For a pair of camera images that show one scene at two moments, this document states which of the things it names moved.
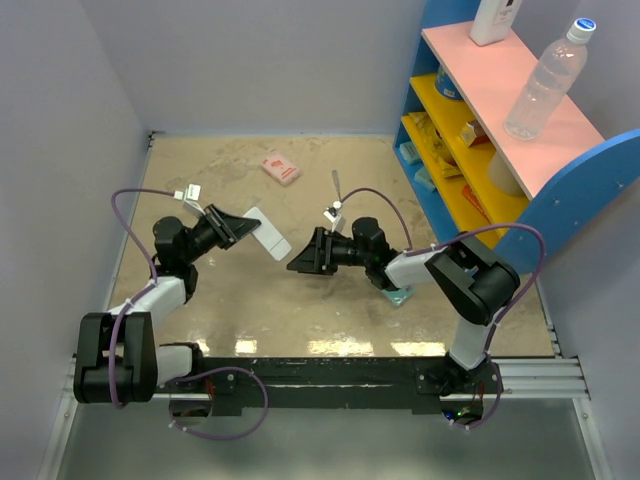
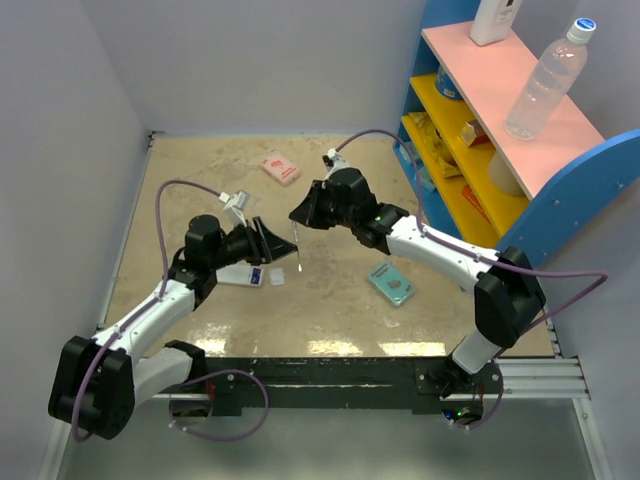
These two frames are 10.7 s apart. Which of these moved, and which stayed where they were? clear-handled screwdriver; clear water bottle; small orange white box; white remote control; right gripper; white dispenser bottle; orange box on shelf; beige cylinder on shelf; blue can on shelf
Moved: clear-handled screwdriver; white remote control; right gripper
Stayed: blue can on shelf; beige cylinder on shelf; orange box on shelf; small orange white box; clear water bottle; white dispenser bottle
